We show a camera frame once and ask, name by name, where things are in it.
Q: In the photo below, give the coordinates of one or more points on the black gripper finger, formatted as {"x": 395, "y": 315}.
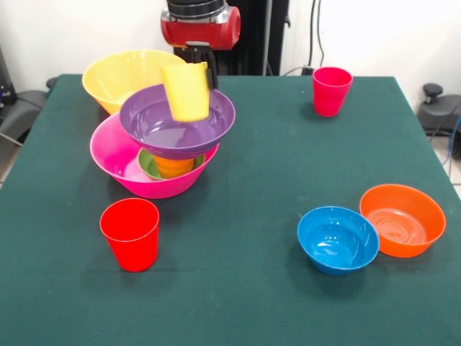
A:
{"x": 211, "y": 72}
{"x": 194, "y": 56}

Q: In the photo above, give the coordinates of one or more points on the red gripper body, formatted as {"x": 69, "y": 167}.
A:
{"x": 205, "y": 34}

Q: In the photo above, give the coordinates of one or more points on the yellow cup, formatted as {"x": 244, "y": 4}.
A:
{"x": 187, "y": 97}

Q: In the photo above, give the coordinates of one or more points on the purple bowl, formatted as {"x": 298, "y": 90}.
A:
{"x": 151, "y": 122}

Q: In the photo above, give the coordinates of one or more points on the orange cup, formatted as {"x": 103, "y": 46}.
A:
{"x": 174, "y": 173}
{"x": 173, "y": 164}

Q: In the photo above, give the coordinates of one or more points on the stack of green bowls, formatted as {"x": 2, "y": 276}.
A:
{"x": 146, "y": 164}

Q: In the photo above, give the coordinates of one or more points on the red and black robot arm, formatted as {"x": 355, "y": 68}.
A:
{"x": 198, "y": 9}

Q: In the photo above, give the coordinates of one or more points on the large orange bowl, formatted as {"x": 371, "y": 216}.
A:
{"x": 104, "y": 79}

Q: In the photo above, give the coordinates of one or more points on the crimson cup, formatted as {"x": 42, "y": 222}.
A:
{"x": 329, "y": 101}

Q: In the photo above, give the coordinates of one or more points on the large pink bowl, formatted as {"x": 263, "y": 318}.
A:
{"x": 104, "y": 155}

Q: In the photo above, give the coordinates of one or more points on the black machine base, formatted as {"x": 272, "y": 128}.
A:
{"x": 21, "y": 108}
{"x": 439, "y": 115}

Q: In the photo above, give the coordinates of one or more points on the red cup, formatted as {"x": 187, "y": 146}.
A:
{"x": 133, "y": 252}

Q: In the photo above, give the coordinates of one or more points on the blue bowl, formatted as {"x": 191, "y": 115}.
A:
{"x": 338, "y": 265}

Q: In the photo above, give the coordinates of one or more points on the dark green table cloth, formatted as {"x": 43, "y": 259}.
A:
{"x": 230, "y": 306}

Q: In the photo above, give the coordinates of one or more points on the orange-red bowl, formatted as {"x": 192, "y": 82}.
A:
{"x": 403, "y": 248}

